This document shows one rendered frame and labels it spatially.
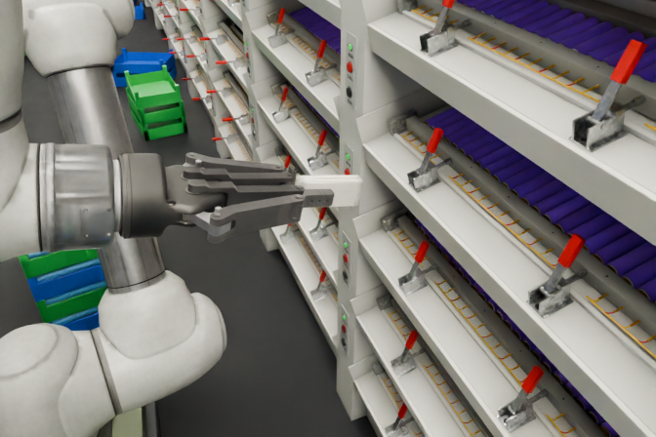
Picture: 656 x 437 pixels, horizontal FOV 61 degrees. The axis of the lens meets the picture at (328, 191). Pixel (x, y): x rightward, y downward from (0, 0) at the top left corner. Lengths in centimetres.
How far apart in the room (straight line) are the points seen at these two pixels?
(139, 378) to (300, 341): 68
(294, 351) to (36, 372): 78
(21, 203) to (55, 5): 55
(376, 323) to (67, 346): 56
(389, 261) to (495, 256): 32
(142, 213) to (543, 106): 39
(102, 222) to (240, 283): 133
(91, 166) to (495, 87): 41
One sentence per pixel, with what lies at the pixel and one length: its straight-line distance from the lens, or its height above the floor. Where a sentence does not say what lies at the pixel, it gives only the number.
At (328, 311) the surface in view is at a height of 16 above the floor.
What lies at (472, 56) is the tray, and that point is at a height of 96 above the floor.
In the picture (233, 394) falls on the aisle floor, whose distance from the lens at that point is 151.
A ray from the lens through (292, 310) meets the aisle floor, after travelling 169.
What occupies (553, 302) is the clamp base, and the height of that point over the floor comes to 77.
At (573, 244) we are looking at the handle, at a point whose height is 84.
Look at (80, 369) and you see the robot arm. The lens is 100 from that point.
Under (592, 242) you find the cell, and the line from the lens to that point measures 70.
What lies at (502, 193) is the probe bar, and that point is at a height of 80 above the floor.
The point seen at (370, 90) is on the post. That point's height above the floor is 85.
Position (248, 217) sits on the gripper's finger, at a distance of 49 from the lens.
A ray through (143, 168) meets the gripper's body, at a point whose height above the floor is 95.
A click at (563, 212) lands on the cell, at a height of 80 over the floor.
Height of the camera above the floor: 119
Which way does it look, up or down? 33 degrees down
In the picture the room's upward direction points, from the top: straight up
